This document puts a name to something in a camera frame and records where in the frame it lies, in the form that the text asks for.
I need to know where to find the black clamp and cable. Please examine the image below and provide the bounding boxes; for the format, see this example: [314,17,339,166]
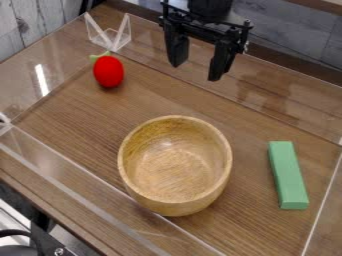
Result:
[0,199,81,256]

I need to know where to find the wooden bowl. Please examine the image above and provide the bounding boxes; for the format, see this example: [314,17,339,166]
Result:
[117,115,234,217]

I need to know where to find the red plush strawberry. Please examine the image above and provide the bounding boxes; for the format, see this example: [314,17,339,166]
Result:
[89,51,124,88]

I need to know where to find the clear acrylic tray walls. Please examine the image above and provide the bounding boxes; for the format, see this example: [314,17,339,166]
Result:
[0,4,342,256]

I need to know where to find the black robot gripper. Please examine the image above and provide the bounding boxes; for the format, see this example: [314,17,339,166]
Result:
[160,0,254,82]

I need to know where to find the green rectangular block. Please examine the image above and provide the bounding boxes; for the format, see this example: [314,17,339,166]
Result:
[268,141,310,210]

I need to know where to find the clear acrylic corner bracket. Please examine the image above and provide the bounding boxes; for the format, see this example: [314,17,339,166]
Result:
[84,13,132,52]

